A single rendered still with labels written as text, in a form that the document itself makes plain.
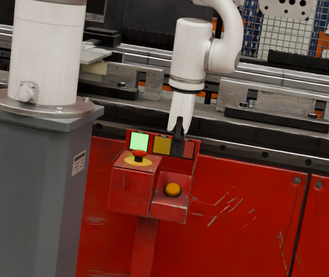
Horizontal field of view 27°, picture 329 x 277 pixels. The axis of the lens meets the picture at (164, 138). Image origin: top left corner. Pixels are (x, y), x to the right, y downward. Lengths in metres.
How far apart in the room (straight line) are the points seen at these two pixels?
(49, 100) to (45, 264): 0.29
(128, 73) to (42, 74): 0.92
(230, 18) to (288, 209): 0.67
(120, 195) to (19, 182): 0.56
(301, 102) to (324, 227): 0.37
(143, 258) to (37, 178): 0.70
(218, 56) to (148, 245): 0.54
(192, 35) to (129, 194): 0.43
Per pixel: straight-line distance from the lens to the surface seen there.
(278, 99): 2.05
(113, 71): 2.09
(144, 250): 1.82
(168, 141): 1.82
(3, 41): 2.47
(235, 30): 1.56
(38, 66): 1.17
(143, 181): 1.70
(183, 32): 1.58
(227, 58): 1.57
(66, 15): 1.17
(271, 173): 1.97
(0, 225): 1.24
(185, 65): 1.59
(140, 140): 1.83
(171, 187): 1.77
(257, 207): 2.00
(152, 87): 2.07
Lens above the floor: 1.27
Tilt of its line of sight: 14 degrees down
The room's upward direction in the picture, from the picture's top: 8 degrees clockwise
